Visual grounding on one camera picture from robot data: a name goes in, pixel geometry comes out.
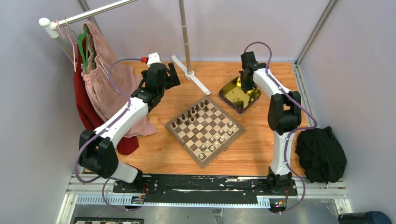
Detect wooden chess board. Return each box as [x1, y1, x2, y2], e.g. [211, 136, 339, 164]
[165, 96, 245, 168]

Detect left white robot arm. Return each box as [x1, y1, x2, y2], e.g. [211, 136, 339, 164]
[76, 62, 180, 193]

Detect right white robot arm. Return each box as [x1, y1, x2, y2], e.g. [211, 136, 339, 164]
[240, 51, 302, 195]

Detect yellow metal tin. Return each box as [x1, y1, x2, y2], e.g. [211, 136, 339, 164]
[219, 76, 262, 115]

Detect pink hanging garment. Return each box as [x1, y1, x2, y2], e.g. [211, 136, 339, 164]
[81, 21, 142, 122]

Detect red hanging garment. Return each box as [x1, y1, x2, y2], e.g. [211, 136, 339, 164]
[73, 37, 140, 156]

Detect green clothes hanger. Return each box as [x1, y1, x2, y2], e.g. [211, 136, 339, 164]
[78, 25, 97, 74]

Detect pink clothes hanger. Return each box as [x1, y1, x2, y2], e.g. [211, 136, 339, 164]
[56, 19, 78, 73]

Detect white clothes rack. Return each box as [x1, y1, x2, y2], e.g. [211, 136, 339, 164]
[38, 0, 211, 96]

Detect black crumpled cloth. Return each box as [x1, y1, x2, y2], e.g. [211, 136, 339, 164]
[295, 126, 347, 183]

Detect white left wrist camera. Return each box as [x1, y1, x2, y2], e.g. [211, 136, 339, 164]
[147, 52, 162, 68]

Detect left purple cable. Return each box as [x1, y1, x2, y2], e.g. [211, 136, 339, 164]
[74, 57, 148, 212]

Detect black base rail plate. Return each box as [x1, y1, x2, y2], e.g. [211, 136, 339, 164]
[113, 174, 297, 205]

